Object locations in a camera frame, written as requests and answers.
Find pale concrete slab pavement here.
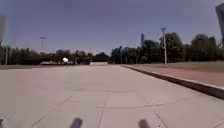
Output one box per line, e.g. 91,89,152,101
0,64,224,128

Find distant tower building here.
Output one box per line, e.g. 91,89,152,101
140,32,146,47

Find tall floodlight pole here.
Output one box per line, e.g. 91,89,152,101
160,27,168,67

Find low building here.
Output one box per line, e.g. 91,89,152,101
39,60,63,66

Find robot's own part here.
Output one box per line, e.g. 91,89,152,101
69,117,83,128
138,118,151,128

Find row of trees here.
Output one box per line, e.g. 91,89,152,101
0,32,224,66

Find grey stone kerb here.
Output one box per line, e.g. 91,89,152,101
120,64,224,100

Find reddish gravel strip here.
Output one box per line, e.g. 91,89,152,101
124,63,224,88

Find tall building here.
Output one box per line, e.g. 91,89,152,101
215,2,224,48

